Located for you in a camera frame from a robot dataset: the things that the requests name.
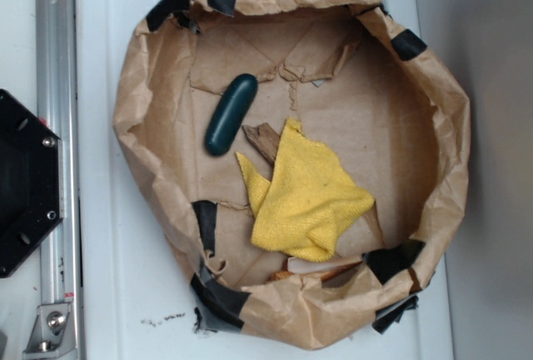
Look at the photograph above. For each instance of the yellow cloth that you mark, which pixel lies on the yellow cloth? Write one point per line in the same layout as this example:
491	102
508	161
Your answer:
308	203

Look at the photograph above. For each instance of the brown wood piece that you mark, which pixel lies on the brown wood piece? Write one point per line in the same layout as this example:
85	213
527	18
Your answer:
264	139

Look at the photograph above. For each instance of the brown paper bag basket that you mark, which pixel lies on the brown paper bag basket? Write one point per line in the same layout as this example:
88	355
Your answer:
340	72

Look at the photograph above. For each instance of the dark green capsule object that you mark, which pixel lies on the dark green capsule object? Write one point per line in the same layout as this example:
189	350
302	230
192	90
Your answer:
230	113

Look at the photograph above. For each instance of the white tray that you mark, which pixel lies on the white tray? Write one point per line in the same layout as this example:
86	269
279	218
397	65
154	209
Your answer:
137	302

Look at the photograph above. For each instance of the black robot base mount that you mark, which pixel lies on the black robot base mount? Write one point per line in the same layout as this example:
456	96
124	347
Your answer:
30	183

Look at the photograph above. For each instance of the aluminium rail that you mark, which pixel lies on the aluminium rail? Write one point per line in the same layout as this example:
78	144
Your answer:
61	259

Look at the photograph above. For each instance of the metal corner bracket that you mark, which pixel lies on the metal corner bracket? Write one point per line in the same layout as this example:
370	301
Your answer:
53	334

